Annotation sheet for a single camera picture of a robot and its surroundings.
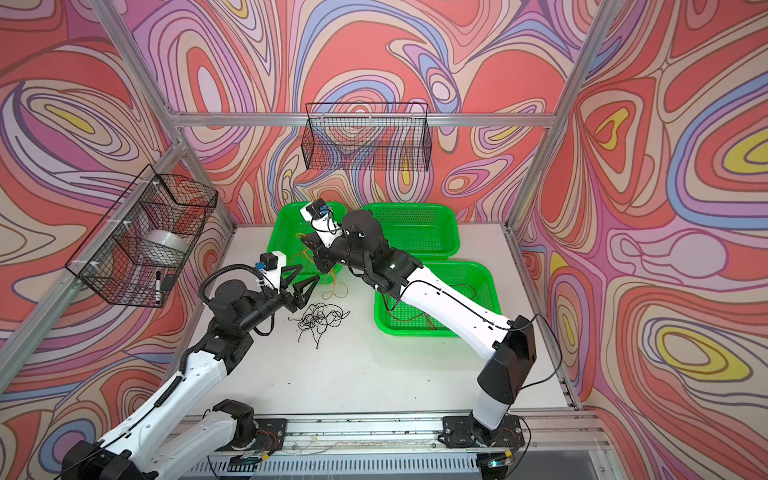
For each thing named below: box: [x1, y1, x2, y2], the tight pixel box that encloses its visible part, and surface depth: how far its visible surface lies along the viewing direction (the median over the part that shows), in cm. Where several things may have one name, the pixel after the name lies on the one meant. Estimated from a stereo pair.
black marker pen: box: [155, 270, 162, 306], surface depth 73 cm
